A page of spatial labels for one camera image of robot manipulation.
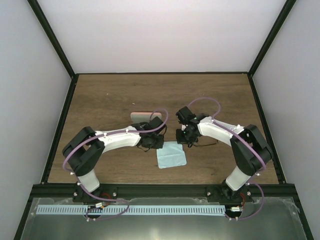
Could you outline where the pink glasses case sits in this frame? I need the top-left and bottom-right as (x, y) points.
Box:
(130, 112), (162, 124)

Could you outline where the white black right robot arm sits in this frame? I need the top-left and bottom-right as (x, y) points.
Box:
(175, 112), (274, 202)

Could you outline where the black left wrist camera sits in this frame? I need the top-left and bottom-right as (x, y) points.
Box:
(145, 116), (166, 133)

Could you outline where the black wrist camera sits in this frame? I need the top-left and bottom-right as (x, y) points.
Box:
(145, 116), (166, 133)
(175, 106), (196, 125)

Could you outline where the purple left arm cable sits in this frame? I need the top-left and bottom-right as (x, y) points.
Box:
(61, 107), (170, 173)

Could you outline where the black left rear frame post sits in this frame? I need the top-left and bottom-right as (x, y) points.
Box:
(27, 0), (76, 79)

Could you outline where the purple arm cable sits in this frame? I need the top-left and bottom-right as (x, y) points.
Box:
(187, 97), (265, 221)
(61, 107), (170, 173)

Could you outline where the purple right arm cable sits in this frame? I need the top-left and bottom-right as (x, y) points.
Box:
(187, 97), (265, 221)

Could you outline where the light blue slotted cable duct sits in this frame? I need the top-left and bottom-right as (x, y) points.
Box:
(35, 204), (226, 217)

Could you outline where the black frame post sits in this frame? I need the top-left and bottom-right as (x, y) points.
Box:
(248, 0), (296, 78)
(27, 0), (76, 79)

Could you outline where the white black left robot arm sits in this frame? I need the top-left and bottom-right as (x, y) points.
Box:
(62, 122), (167, 202)

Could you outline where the black front mounting rail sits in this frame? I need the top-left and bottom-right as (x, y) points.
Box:
(32, 183), (296, 203)

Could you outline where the metal front tray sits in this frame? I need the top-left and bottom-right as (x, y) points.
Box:
(21, 197), (307, 240)

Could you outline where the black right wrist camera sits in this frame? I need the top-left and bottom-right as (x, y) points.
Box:
(175, 106), (196, 125)

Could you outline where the light blue cleaning cloth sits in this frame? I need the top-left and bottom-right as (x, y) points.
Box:
(156, 141), (187, 169)

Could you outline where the black right rear frame post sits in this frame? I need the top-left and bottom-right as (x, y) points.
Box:
(248, 0), (296, 78)

